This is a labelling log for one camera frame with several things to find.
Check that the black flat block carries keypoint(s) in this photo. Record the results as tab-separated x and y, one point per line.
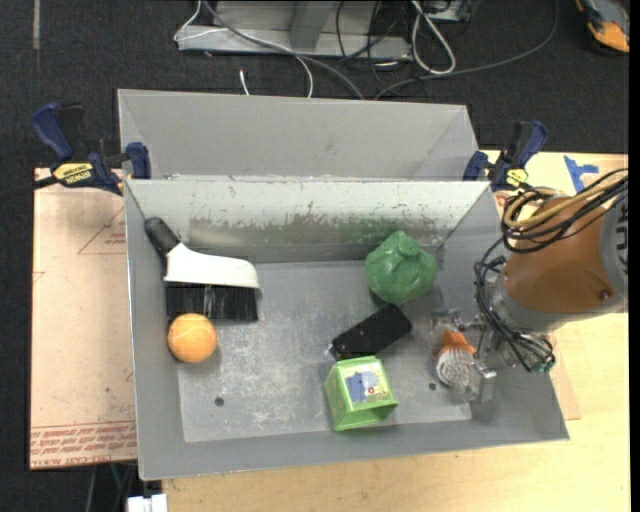
372	332

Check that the white and black hand brush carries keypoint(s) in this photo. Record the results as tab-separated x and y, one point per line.
205	272

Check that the green cube with elephant picture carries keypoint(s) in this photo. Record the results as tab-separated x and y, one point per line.
359	395

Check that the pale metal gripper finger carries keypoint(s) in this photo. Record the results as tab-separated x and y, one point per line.
446	320
481	384

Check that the orange ball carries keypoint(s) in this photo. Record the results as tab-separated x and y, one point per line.
192	338

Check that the green crumpled bag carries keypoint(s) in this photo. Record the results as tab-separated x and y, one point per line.
400	270

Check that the brown cardboard board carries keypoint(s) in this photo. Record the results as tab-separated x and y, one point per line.
80	325

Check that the grey metal bin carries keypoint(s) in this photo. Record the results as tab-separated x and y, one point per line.
280	400

